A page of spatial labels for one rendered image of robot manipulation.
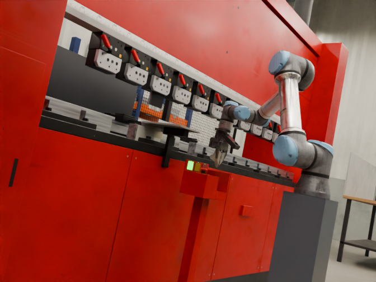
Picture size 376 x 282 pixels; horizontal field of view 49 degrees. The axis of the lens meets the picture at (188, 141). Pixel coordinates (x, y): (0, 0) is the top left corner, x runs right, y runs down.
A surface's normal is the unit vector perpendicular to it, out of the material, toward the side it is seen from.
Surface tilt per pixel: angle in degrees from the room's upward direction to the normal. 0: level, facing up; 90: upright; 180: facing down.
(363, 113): 90
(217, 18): 90
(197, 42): 90
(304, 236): 90
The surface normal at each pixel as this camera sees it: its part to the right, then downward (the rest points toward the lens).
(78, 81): 0.79, 0.11
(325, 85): -0.58, -0.18
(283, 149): -0.88, -0.09
